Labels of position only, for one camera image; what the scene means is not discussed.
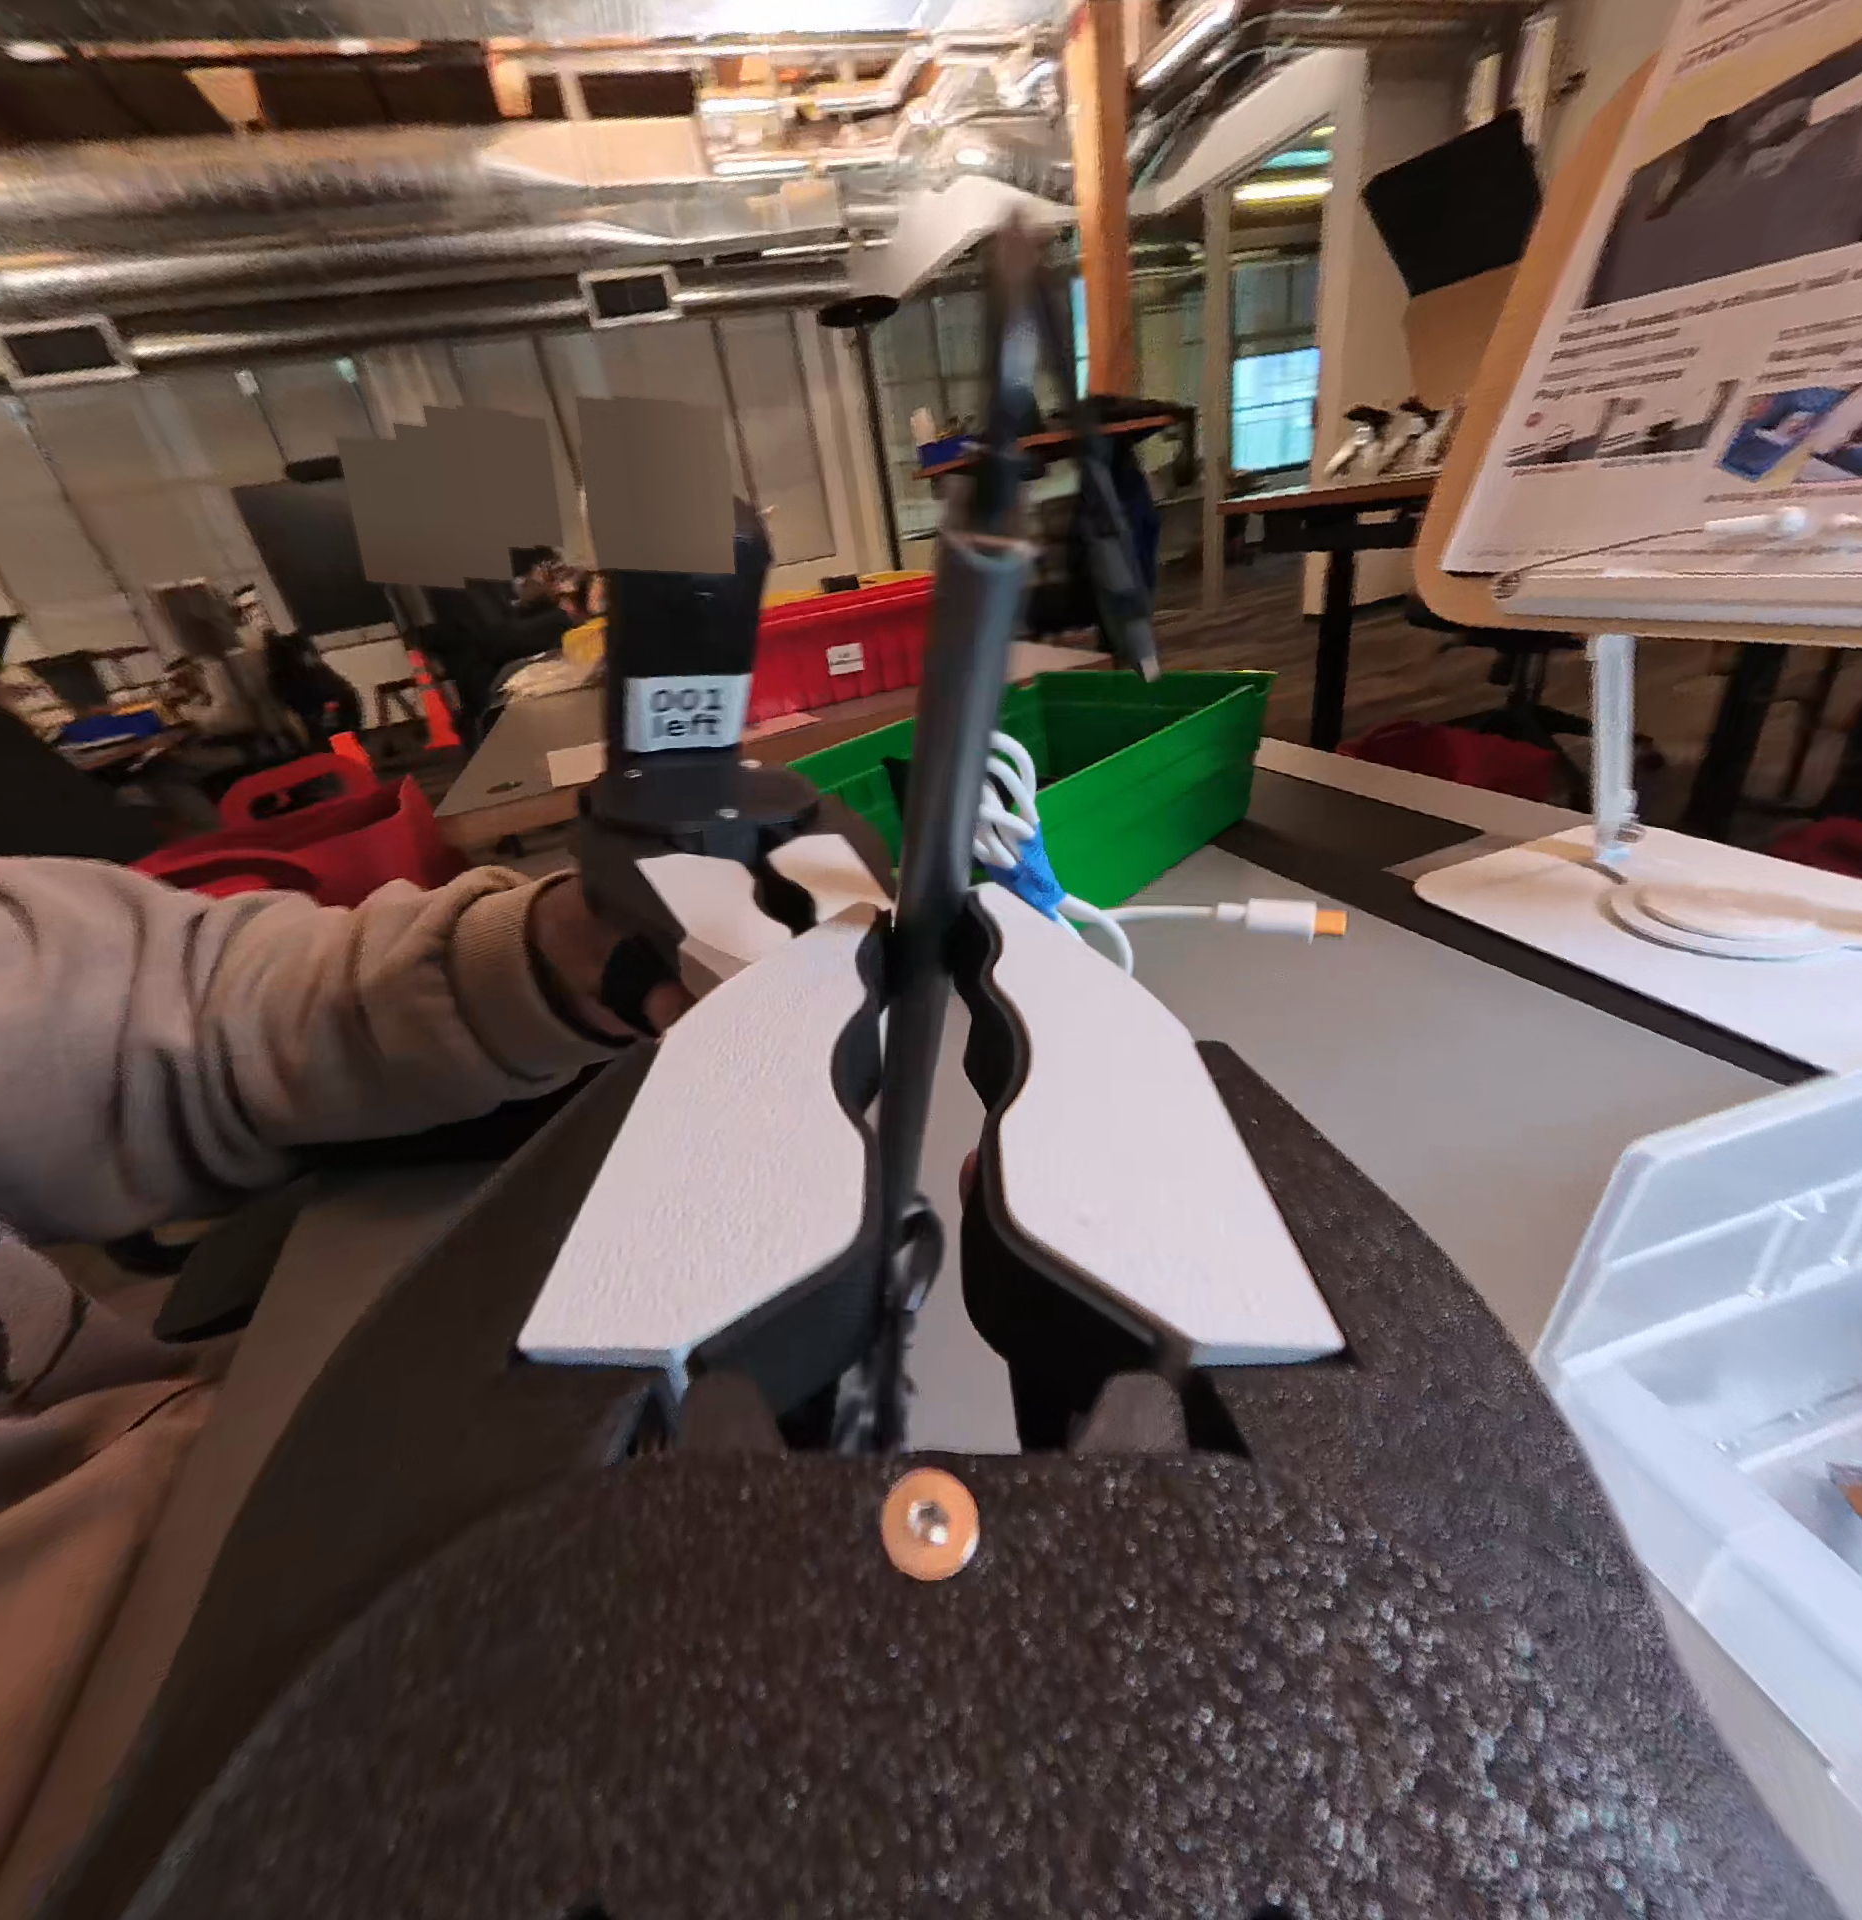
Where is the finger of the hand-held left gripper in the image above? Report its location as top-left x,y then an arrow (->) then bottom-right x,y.
635,852 -> 817,971
758,830 -> 895,923

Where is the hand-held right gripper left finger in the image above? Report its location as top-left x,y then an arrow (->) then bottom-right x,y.
515,901 -> 898,1374

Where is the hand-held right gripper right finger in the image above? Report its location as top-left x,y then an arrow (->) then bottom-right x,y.
953,878 -> 1349,1374

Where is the grey slim usb hub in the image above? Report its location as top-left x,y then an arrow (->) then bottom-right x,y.
835,211 -> 1168,1458

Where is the white usb cable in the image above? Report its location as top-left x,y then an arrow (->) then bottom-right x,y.
964,728 -> 1353,979

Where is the green plastic bin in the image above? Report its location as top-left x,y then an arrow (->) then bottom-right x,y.
785,669 -> 1281,920

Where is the clear plastic bin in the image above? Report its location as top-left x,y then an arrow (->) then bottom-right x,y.
1530,1062 -> 1862,1920

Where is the person's left forearm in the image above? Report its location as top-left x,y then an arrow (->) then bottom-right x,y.
0,857 -> 639,1249

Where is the person's left hand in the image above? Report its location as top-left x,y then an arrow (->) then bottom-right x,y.
533,875 -> 696,1047

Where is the red plastic bin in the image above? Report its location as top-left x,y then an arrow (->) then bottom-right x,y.
747,578 -> 941,726

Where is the red tote bag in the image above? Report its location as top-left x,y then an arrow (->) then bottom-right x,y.
128,754 -> 472,911

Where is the white document stand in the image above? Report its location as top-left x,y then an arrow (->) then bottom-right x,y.
1408,0 -> 1862,1079

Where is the wooden standing desk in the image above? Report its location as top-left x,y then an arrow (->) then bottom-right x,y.
1217,472 -> 1445,753

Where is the printed instruction sheet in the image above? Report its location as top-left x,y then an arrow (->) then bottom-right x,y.
1443,0 -> 1862,582

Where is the black wall panel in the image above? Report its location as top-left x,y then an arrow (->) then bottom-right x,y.
1358,108 -> 1544,296

